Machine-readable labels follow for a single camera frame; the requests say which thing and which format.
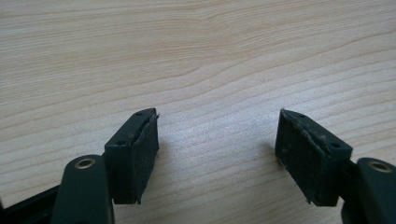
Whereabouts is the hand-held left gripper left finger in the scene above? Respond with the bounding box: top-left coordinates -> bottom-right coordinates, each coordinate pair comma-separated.
104,107 -> 161,205

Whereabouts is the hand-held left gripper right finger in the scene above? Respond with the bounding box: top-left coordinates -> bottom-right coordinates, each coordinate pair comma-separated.
275,108 -> 354,207

